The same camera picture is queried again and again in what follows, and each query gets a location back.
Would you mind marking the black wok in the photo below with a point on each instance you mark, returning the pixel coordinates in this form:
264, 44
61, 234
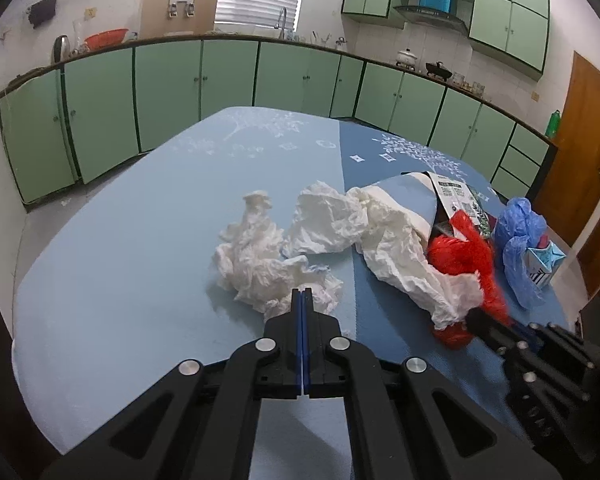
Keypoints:
437, 70

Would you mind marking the green upper kitchen cabinets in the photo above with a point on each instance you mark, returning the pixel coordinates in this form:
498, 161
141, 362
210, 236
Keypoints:
510, 15

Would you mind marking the white cooking pot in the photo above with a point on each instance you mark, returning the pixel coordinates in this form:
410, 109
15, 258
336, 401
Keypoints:
406, 58

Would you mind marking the white paper towel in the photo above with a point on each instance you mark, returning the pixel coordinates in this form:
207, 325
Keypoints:
325, 220

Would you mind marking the metal faucet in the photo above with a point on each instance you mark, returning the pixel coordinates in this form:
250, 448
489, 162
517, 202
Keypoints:
281, 17

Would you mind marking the blue plastic bag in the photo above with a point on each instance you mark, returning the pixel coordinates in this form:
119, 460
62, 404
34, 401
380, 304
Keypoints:
517, 225

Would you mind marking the large white paper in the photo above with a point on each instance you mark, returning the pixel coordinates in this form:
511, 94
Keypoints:
400, 255

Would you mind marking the green kitchen cabinets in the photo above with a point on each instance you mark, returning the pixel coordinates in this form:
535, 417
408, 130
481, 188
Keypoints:
165, 95
510, 15

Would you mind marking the metal kettle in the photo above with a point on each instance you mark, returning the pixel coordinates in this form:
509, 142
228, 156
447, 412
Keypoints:
61, 49

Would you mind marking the small blue star carton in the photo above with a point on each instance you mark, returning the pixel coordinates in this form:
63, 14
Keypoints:
542, 265

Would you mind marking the dark hanging towel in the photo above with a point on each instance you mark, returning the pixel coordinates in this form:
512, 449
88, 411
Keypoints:
42, 11

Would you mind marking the green and white milk carton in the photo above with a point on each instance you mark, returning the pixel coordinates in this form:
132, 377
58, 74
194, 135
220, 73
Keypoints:
455, 195

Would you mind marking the blue and white paper bag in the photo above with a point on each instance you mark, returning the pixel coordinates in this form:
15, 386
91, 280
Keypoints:
405, 197

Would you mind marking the green lower kitchen cabinets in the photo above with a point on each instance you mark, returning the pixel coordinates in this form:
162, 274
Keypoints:
165, 95

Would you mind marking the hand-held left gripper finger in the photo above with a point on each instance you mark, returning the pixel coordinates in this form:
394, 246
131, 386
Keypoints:
298, 342
307, 342

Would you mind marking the green bottle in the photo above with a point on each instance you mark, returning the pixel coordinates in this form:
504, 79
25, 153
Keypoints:
553, 125

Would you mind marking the range hood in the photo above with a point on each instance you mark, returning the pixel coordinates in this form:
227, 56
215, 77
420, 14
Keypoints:
430, 15

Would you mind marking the glass jars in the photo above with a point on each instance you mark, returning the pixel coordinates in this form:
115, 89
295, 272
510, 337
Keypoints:
467, 84

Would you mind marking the wooden board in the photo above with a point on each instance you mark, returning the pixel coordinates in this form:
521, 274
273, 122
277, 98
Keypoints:
155, 15

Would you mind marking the small white tissue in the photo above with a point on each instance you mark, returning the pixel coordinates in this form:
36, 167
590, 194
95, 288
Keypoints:
260, 260

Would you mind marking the red plastic basin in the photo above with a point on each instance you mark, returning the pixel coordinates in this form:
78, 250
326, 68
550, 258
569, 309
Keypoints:
107, 39

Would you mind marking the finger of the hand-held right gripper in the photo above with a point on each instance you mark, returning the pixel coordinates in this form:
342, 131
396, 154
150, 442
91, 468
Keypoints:
555, 337
490, 330

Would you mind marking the brown wooden door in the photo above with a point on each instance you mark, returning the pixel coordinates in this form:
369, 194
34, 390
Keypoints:
585, 160

